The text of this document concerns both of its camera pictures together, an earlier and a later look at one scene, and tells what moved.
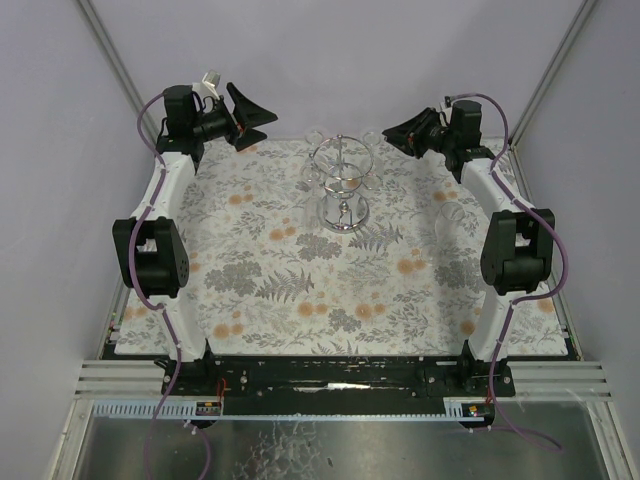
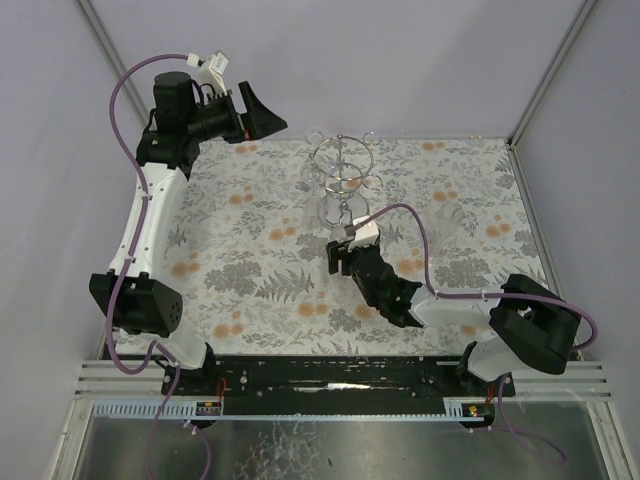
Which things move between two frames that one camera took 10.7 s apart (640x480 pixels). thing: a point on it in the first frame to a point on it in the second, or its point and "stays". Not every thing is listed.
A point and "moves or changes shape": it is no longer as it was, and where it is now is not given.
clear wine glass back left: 314,137 stays
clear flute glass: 446,229 moves or changes shape
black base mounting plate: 335,385 stays
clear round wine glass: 371,138 to 335,280
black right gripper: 417,136 to 342,258
